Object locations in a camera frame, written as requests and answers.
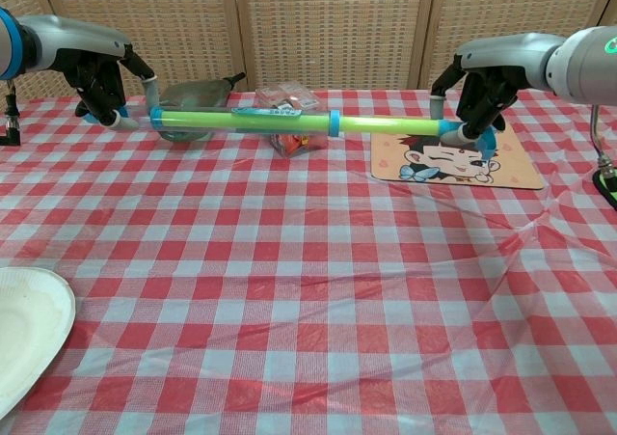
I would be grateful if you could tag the bamboo folding screen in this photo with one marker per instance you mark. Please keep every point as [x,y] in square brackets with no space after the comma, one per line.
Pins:
[337,30]

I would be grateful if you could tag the red white checked tablecloth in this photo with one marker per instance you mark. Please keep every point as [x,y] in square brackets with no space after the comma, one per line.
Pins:
[308,285]

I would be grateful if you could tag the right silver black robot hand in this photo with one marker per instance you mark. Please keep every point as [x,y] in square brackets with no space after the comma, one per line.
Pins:
[506,54]

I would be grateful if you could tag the white paper plate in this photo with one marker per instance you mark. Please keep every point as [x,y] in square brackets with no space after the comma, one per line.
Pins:
[24,329]

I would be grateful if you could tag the clear plastic box of items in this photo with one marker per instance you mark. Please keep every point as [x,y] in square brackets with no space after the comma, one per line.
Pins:
[289,145]

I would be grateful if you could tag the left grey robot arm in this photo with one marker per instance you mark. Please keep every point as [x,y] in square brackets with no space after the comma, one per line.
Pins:
[7,44]

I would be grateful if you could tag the cartoon girl mouse pad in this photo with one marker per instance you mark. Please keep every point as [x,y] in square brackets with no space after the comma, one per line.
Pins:
[511,165]

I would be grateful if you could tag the dark green spray bottle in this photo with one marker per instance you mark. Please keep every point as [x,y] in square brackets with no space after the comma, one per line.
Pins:
[193,95]

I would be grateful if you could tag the black bracket with thin rod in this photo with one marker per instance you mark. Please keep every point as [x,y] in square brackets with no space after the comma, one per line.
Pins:
[12,131]

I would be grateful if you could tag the blue yellow water pump toy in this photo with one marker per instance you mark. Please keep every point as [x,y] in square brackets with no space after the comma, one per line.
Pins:
[376,125]

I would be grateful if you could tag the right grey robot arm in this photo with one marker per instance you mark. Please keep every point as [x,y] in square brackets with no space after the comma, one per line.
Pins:
[588,63]

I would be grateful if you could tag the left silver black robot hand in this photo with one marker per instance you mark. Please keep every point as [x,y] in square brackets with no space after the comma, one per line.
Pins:
[72,39]

